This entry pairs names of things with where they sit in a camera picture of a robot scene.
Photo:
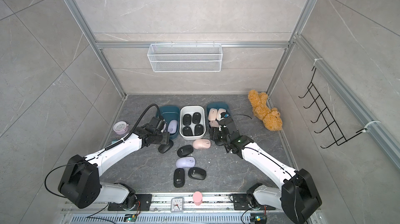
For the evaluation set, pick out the pink cylinder cup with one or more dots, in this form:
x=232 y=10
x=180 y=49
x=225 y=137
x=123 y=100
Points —
x=197 y=198

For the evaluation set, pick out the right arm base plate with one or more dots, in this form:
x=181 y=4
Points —
x=245 y=201

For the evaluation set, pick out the left green circuit board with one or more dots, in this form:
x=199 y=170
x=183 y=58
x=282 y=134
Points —
x=130 y=218

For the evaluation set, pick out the white storage box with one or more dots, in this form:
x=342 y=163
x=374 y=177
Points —
x=190 y=110

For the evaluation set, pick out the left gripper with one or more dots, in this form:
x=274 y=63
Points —
x=166 y=137

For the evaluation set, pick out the brown teddy bear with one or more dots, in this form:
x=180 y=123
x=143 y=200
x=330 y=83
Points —
x=269 y=116

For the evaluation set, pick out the left teal storage box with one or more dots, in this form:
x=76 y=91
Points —
x=170 y=112

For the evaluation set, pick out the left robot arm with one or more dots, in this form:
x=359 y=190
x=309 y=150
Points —
x=80 y=182

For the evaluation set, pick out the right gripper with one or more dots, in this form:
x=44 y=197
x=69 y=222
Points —
x=214 y=134

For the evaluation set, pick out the teal storage box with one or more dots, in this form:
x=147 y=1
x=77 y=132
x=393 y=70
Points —
x=217 y=105
x=170 y=112

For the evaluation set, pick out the pink mouse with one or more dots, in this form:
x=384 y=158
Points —
x=214 y=124
x=201 y=144
x=212 y=114
x=221 y=114

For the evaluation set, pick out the green circuit board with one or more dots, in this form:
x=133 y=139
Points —
x=258 y=219
x=130 y=218

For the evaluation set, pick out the white wire mesh basket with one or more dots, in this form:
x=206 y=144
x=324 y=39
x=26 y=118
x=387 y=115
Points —
x=185 y=57

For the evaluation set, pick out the white square desk clock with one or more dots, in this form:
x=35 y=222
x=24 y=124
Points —
x=177 y=205

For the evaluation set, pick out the purple round alarm clock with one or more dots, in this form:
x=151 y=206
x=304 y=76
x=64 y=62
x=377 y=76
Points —
x=121 y=128

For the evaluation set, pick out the purple mouse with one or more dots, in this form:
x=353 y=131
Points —
x=186 y=162
x=173 y=126

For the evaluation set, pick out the right green circuit board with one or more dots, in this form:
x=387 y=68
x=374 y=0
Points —
x=258 y=219

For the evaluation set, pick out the black wire hook rack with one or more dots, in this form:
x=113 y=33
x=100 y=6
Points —
x=325 y=116

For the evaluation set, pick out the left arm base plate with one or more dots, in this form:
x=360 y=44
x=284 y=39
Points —
x=142 y=201

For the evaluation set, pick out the right teal storage box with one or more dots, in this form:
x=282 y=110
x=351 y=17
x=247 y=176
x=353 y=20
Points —
x=217 y=105

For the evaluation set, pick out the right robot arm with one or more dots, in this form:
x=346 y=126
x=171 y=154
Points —
x=296 y=193

